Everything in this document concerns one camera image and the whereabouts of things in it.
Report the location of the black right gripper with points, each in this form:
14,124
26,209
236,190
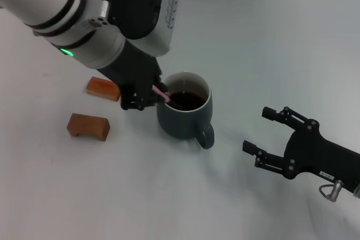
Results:
306,153

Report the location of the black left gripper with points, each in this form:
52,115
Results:
132,68

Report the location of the grey ceramic mug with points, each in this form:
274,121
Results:
180,124

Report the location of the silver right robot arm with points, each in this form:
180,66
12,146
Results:
357,190

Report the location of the flat orange wooden block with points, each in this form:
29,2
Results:
98,86

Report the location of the dark coffee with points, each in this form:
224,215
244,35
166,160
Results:
194,101

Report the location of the arched brown wooden block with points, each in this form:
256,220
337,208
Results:
90,126

